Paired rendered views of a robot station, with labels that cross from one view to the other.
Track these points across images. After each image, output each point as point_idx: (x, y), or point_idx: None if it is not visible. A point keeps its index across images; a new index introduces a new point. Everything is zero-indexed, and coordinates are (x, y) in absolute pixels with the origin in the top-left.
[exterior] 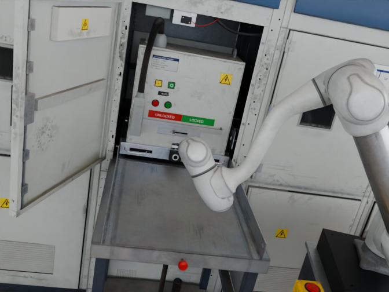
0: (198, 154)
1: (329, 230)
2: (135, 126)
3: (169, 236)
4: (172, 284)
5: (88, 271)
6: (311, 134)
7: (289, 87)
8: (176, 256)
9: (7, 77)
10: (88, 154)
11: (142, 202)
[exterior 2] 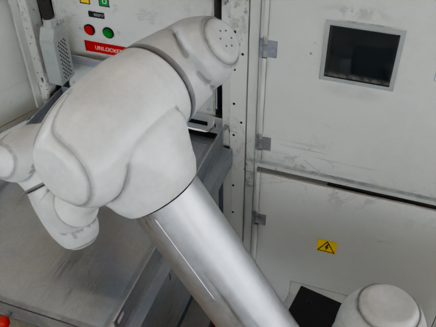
0: (1, 167)
1: (309, 293)
2: (51, 71)
3: (12, 270)
4: None
5: None
6: (351, 95)
7: (290, 6)
8: (0, 305)
9: None
10: (4, 109)
11: (26, 199)
